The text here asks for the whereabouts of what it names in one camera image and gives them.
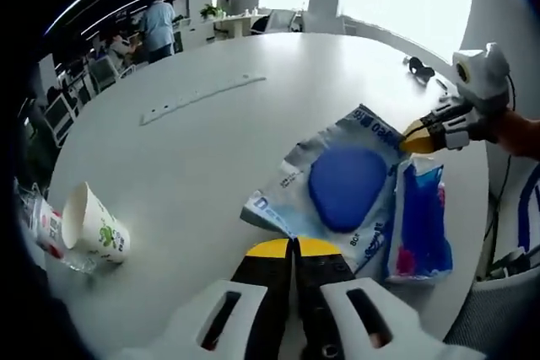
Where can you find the white paper cup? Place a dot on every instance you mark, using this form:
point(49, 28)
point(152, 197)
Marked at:
point(101, 229)

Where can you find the white power strip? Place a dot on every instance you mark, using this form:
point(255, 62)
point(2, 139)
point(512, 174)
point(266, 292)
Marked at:
point(202, 100)

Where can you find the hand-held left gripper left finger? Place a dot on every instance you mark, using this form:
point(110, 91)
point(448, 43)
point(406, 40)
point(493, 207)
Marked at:
point(261, 292)

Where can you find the wet wipes pack blue lid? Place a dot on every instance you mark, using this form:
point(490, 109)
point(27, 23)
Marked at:
point(346, 187)

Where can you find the grey mesh office chair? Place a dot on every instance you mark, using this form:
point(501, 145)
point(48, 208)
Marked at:
point(498, 318)

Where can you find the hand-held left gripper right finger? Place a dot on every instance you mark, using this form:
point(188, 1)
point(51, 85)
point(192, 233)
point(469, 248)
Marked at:
point(325, 292)

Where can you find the potted plant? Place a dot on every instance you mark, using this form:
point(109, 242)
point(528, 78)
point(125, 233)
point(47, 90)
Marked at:
point(211, 11)

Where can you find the blue transparent snack bag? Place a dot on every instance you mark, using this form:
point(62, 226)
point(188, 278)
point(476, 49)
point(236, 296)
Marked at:
point(426, 225)

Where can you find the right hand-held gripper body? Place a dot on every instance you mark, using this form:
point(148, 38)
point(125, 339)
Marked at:
point(485, 82)

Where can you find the small black object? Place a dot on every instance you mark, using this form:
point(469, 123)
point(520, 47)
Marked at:
point(419, 68)

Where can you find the clear plastic water bottle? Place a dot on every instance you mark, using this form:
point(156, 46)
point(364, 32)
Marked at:
point(42, 225)

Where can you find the white side desk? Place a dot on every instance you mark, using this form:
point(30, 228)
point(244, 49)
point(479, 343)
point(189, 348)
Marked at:
point(240, 25)

